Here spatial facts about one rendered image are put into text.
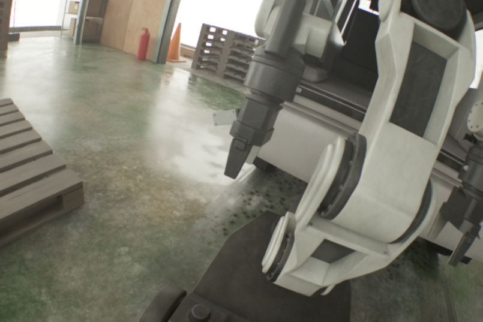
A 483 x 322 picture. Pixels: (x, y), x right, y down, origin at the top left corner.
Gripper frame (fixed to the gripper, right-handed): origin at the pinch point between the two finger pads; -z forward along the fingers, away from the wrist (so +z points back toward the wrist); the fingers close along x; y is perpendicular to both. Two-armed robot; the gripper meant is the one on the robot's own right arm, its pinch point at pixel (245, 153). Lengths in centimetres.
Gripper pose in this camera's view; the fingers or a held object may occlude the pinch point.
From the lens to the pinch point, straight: 43.5
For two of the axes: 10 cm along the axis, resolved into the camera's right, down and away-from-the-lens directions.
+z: 3.4, -9.2, -2.1
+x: -2.7, 1.2, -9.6
